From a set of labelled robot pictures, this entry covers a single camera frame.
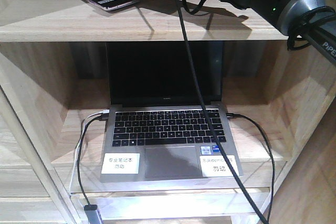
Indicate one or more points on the wooden shelf unit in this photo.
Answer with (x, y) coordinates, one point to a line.
(52, 77)

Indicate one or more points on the grey laptop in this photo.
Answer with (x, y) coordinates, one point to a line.
(166, 105)

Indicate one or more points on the white label sticker right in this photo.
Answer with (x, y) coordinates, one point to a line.
(214, 166)

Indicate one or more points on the white label sticker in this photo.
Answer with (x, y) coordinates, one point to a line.
(214, 166)
(121, 163)

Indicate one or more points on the white label sticker left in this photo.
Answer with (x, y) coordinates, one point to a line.
(121, 163)

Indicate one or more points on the grey usb hub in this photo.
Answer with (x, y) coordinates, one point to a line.
(93, 214)

